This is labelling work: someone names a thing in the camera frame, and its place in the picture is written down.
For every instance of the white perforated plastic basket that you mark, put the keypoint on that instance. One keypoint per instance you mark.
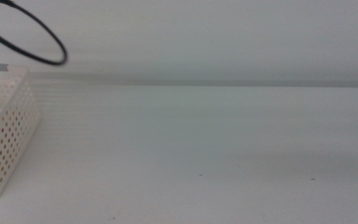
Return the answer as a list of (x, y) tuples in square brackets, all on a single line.
[(14, 124)]

